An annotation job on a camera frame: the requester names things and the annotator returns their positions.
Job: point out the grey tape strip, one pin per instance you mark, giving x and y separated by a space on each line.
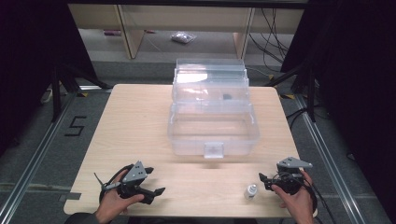
70 196

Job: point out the small silver cylinder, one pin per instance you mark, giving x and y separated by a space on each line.
250 191

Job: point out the person's right hand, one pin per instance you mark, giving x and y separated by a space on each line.
299 205

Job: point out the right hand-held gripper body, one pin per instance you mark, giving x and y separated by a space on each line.
289 183

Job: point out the metal floor rail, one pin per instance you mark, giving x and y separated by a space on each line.
34 161
330 161

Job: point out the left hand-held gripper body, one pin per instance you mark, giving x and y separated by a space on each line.
134 174

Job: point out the person's left hand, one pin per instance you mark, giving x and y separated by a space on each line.
112 205

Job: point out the clear plastic storage box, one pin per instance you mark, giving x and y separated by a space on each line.
214 124

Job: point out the black metal stand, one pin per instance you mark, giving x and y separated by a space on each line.
310 93
56 93

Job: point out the clear plastic bag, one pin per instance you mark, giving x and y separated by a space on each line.
183 37

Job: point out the wooden shelf unit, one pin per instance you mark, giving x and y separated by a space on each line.
186 18

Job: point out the black curtain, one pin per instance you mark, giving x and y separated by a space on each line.
28 62
358 77

